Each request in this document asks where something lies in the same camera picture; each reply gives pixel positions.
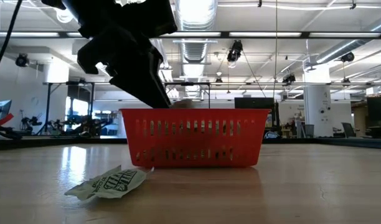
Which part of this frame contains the black cable bundle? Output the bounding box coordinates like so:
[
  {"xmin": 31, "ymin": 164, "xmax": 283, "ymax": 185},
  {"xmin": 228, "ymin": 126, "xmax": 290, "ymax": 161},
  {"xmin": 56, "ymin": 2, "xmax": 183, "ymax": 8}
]
[{"xmin": 0, "ymin": 123, "xmax": 23, "ymax": 141}]

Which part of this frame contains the silver ventilation duct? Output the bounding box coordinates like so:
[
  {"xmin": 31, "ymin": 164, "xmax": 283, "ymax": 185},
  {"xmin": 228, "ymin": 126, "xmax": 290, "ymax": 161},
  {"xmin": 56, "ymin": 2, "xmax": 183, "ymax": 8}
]
[{"xmin": 174, "ymin": 0, "xmax": 219, "ymax": 100}]

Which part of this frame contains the grey waste bin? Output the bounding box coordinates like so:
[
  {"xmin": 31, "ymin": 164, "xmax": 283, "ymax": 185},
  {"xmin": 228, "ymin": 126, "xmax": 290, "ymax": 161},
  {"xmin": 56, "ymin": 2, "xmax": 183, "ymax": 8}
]
[{"xmin": 303, "ymin": 124, "xmax": 316, "ymax": 139}]

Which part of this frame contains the white round pillar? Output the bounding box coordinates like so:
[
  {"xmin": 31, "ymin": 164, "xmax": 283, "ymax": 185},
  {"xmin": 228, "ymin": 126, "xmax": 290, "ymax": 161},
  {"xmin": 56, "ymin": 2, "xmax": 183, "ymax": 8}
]
[{"xmin": 303, "ymin": 67, "xmax": 334, "ymax": 138}]

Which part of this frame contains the wooden cabinet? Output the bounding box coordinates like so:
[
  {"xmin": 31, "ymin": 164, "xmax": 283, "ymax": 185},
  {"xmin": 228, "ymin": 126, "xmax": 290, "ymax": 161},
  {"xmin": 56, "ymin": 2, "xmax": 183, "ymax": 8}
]
[{"xmin": 351, "ymin": 101, "xmax": 369, "ymax": 137}]

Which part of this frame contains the green white sweetener packet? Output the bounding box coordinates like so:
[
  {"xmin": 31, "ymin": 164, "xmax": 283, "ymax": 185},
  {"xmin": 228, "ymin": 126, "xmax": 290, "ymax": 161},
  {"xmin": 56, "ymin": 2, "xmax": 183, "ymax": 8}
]
[{"xmin": 64, "ymin": 165, "xmax": 155, "ymax": 201}]

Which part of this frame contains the dark office chair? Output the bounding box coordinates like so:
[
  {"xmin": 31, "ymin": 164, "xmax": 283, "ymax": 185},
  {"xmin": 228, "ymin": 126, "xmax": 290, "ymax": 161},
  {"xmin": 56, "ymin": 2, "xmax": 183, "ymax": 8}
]
[{"xmin": 342, "ymin": 121, "xmax": 355, "ymax": 139}]

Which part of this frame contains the black hanging ceiling device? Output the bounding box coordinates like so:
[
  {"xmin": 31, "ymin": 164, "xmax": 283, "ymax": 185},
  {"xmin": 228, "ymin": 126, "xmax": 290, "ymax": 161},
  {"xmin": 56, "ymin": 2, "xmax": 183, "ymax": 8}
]
[{"xmin": 226, "ymin": 39, "xmax": 244, "ymax": 63}]

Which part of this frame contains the large black screen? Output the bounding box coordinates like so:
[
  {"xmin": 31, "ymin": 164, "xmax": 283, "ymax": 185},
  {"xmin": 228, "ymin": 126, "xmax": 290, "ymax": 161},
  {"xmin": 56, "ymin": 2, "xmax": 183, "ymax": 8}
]
[{"xmin": 366, "ymin": 95, "xmax": 381, "ymax": 122}]

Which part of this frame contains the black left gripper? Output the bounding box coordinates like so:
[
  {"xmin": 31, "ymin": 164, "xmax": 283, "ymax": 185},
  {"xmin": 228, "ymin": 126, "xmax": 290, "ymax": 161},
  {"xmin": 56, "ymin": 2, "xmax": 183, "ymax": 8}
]
[{"xmin": 40, "ymin": 0, "xmax": 178, "ymax": 110}]

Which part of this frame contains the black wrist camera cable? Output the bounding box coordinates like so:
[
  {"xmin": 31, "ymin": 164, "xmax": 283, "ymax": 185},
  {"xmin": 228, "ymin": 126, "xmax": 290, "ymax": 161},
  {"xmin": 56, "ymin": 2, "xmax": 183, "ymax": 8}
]
[{"xmin": 0, "ymin": 0, "xmax": 24, "ymax": 78}]

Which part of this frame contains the red strap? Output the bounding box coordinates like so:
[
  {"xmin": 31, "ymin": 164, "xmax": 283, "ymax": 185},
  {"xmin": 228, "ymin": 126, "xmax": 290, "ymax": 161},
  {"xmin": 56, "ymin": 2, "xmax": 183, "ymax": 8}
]
[{"xmin": 0, "ymin": 113, "xmax": 16, "ymax": 128}]

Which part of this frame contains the tilted computer monitor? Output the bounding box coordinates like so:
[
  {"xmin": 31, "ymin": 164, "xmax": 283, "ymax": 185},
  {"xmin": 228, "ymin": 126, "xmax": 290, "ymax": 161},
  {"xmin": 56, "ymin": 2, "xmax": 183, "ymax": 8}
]
[{"xmin": 0, "ymin": 99, "xmax": 13, "ymax": 124}]

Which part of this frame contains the black workstation frame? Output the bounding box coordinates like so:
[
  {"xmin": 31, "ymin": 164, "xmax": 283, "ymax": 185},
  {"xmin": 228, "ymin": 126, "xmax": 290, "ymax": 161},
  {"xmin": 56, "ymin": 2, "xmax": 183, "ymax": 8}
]
[{"xmin": 42, "ymin": 81, "xmax": 95, "ymax": 138}]

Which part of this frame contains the black flat monitor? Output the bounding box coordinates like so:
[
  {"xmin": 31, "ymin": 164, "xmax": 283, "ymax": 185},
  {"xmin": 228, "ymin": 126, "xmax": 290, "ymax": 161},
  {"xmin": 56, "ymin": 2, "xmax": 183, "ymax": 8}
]
[{"xmin": 234, "ymin": 97, "xmax": 280, "ymax": 129}]

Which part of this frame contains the thin black metal frame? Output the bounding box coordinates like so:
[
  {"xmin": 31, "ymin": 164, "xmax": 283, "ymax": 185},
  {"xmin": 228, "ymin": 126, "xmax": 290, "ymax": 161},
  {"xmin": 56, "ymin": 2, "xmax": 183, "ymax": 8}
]
[{"xmin": 163, "ymin": 82, "xmax": 211, "ymax": 109}]

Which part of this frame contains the black aluminium table frame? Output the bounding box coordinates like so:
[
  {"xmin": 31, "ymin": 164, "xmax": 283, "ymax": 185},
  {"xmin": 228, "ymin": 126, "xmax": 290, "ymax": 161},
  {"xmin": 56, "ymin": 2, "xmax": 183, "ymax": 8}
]
[{"xmin": 0, "ymin": 135, "xmax": 381, "ymax": 151}]

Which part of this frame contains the red slotted plastic basket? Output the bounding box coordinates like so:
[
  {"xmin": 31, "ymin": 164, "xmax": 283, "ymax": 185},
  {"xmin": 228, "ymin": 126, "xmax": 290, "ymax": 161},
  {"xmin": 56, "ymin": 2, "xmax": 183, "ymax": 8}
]
[{"xmin": 120, "ymin": 108, "xmax": 271, "ymax": 169}]

